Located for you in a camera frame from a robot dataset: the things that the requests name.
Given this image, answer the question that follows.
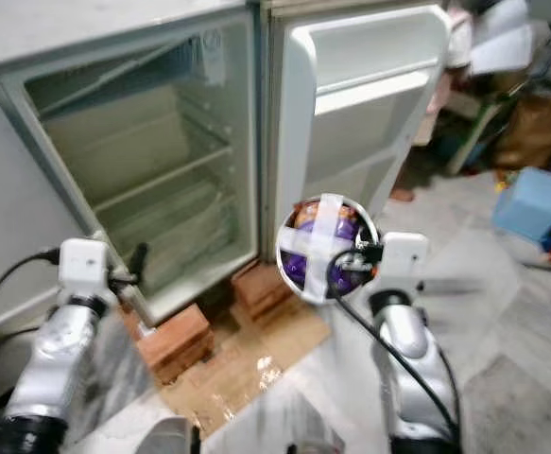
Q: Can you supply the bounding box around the taped round bowl with snacks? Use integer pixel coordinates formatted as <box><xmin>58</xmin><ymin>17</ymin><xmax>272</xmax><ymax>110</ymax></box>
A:
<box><xmin>275</xmin><ymin>194</ymin><xmax>380</xmax><ymax>306</ymax></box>

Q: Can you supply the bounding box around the silver mini fridge door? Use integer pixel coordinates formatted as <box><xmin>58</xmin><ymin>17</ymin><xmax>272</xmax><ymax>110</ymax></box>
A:
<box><xmin>261</xmin><ymin>3</ymin><xmax>454</xmax><ymax>258</ymax></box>

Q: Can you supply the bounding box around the clear fridge shelf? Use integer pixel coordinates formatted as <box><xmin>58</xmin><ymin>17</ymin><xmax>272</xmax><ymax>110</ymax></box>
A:
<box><xmin>91</xmin><ymin>142</ymin><xmax>233</xmax><ymax>215</ymax></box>

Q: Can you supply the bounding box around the silver mini fridge cabinet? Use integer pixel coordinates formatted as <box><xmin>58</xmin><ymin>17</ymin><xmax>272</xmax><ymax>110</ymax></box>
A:
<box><xmin>0</xmin><ymin>0</ymin><xmax>267</xmax><ymax>341</ymax></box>

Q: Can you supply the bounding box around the red brick stack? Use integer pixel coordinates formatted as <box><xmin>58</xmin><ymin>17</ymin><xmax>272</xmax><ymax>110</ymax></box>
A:
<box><xmin>135</xmin><ymin>303</ymin><xmax>215</xmax><ymax>384</ymax></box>
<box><xmin>230</xmin><ymin>260</ymin><xmax>291</xmax><ymax>323</ymax></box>

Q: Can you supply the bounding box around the flat brown cardboard sheet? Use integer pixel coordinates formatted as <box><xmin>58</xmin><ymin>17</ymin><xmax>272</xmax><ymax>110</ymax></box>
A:
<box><xmin>157</xmin><ymin>303</ymin><xmax>333</xmax><ymax>438</ymax></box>

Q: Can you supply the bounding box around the grey robot left leg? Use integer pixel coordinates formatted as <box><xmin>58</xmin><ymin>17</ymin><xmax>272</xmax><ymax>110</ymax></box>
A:
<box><xmin>135</xmin><ymin>416</ymin><xmax>200</xmax><ymax>454</ymax></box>

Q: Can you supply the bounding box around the light blue plastic box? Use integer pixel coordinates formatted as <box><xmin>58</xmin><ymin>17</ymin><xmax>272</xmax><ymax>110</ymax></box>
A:
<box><xmin>491</xmin><ymin>166</ymin><xmax>551</xmax><ymax>245</ymax></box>

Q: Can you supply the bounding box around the brown paper bag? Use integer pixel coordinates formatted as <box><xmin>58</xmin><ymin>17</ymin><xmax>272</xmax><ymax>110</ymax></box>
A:
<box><xmin>492</xmin><ymin>95</ymin><xmax>551</xmax><ymax>171</ymax></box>

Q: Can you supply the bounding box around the white plastic bag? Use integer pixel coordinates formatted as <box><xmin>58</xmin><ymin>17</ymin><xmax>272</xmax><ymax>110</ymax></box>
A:
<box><xmin>455</xmin><ymin>0</ymin><xmax>551</xmax><ymax>77</ymax></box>

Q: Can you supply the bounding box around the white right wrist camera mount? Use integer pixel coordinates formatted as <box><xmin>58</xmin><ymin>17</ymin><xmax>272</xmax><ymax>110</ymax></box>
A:
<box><xmin>379</xmin><ymin>232</ymin><xmax>430</xmax><ymax>292</ymax></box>

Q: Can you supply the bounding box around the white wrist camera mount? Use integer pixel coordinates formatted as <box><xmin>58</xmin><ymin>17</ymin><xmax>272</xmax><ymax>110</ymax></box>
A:
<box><xmin>379</xmin><ymin>232</ymin><xmax>430</xmax><ymax>292</ymax></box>
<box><xmin>60</xmin><ymin>238</ymin><xmax>111</xmax><ymax>296</ymax></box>

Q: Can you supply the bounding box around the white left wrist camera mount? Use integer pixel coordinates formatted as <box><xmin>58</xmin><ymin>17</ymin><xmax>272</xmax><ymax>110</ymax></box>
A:
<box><xmin>60</xmin><ymin>238</ymin><xmax>111</xmax><ymax>296</ymax></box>

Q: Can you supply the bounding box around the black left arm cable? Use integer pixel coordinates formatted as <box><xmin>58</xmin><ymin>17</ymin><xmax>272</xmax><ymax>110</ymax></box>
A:
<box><xmin>0</xmin><ymin>248</ymin><xmax>63</xmax><ymax>332</ymax></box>

